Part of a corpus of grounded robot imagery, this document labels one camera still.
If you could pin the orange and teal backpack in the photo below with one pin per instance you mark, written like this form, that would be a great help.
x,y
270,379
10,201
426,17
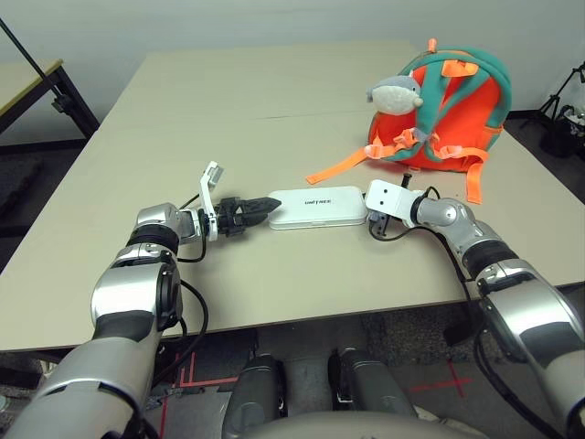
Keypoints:
x,y
466,114

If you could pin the thin black pole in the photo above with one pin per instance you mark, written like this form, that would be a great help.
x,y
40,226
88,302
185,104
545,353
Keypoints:
x,y
27,55

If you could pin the dark grey robot leg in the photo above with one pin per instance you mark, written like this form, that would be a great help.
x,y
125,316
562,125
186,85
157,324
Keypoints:
x,y
256,388
370,384

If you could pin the beige robot torso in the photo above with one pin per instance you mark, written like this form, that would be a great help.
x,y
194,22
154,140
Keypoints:
x,y
347,427

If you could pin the dark grey right robot leg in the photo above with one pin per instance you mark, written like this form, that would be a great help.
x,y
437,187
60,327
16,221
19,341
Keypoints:
x,y
370,384

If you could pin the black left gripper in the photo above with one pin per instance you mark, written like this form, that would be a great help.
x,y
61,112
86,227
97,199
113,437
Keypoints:
x,y
230,217

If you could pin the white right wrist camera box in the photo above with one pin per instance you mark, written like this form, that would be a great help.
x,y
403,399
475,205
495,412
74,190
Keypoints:
x,y
393,199

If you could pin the side table with black frame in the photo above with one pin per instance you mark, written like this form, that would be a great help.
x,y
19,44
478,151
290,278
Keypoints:
x,y
27,84

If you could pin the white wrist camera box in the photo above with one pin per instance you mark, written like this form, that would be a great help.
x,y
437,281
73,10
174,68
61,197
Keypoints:
x,y
208,201
393,199

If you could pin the red floor tape lines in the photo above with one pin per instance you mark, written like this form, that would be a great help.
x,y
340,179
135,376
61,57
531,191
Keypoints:
x,y
201,380

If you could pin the red floor tape cross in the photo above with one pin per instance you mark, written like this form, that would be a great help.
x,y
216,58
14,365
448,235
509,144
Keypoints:
x,y
441,384

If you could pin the black tripod stand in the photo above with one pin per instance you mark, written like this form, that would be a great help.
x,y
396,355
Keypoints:
x,y
555,100

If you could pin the black floor mat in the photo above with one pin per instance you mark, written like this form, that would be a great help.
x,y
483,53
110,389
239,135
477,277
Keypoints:
x,y
18,183

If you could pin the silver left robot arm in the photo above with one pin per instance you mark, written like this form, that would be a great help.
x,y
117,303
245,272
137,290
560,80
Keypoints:
x,y
128,292

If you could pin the dark grey left robot leg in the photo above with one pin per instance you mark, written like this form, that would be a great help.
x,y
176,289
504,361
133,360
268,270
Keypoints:
x,y
256,388

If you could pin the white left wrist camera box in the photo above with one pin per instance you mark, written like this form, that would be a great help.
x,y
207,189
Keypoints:
x,y
208,201

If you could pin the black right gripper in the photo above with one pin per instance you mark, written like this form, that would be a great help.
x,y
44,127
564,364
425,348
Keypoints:
x,y
380,226

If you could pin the black clamp on table leg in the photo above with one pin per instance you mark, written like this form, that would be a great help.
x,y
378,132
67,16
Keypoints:
x,y
59,103

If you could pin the white pencil case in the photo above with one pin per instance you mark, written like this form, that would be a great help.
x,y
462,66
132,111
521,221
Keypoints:
x,y
320,208

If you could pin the grey plush shark toy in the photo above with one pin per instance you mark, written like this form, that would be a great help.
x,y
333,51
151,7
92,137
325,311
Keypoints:
x,y
395,96

